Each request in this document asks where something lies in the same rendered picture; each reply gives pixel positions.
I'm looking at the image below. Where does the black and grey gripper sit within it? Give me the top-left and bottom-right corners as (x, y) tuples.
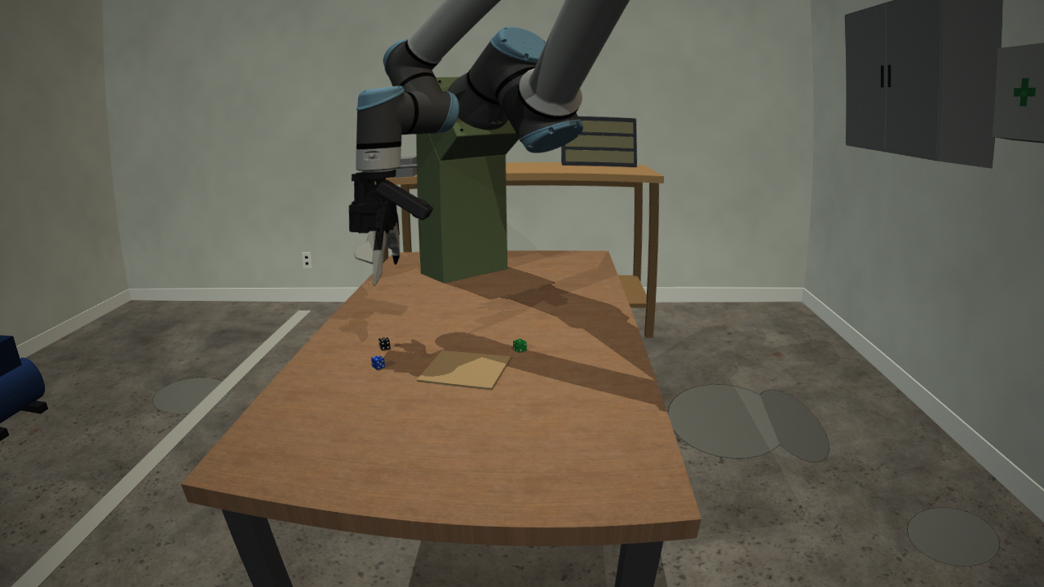
(349, 170), (400, 285)

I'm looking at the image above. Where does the tan square mat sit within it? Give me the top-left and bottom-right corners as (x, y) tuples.
(417, 351), (511, 390)

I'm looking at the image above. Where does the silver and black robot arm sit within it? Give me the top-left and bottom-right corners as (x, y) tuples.
(356, 0), (630, 173)

